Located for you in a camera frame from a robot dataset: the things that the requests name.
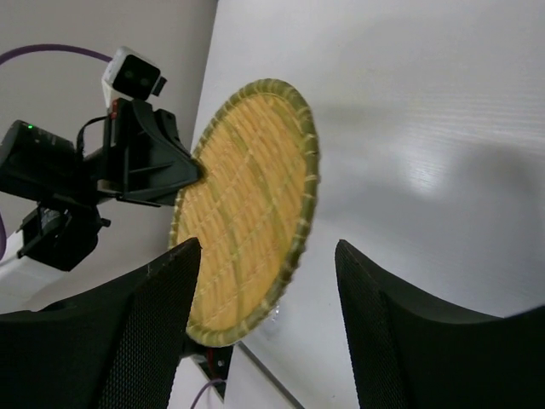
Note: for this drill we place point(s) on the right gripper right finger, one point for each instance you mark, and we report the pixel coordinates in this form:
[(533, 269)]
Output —
[(410, 349)]

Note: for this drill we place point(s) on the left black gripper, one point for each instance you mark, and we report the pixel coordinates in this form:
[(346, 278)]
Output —
[(141, 161)]

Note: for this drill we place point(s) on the round woven bamboo tray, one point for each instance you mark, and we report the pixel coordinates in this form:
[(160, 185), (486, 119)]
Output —
[(253, 209)]

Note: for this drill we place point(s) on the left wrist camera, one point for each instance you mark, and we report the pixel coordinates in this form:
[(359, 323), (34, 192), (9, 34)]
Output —
[(131, 76)]

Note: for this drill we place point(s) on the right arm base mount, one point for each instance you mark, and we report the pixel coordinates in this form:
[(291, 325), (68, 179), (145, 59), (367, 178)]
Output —
[(215, 363)]

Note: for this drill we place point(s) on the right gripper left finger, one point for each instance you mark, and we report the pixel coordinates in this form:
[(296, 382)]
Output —
[(115, 346)]

